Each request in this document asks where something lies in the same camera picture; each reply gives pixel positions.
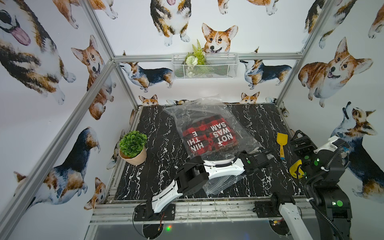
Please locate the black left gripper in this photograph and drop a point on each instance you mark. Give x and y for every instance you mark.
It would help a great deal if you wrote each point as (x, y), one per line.
(261, 155)

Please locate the white wire wall basket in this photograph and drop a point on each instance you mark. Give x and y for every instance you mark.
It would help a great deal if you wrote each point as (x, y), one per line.
(209, 66)

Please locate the yellow plastic spatula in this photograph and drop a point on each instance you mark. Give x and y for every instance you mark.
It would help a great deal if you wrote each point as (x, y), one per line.
(282, 140)

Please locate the artificial fern with white flower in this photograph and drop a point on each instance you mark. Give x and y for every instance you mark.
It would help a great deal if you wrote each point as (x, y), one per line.
(195, 63)

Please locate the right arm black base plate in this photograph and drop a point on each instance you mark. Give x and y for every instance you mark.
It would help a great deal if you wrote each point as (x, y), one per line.
(267, 209)

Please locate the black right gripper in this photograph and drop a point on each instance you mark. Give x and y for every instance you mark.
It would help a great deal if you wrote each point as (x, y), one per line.
(310, 148)

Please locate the red black plaid shirt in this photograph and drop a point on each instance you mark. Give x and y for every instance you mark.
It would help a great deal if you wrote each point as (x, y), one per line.
(209, 135)

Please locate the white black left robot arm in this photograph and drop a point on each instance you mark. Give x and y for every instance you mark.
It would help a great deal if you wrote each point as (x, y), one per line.
(212, 176)

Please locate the aluminium front rail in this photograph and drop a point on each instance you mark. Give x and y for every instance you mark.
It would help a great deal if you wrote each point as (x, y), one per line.
(187, 211)

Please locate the clear plastic vacuum bag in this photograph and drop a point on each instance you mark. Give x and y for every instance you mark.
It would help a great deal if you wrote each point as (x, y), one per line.
(221, 151)

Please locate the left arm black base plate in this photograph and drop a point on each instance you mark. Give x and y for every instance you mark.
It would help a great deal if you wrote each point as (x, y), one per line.
(143, 213)

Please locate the green plant in beige pot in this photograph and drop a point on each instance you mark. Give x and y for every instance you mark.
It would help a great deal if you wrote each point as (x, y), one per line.
(133, 148)

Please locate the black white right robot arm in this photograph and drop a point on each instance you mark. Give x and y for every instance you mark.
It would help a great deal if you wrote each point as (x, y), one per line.
(320, 170)

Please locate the aluminium frame post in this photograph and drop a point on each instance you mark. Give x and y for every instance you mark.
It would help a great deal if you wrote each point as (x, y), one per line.
(315, 33)

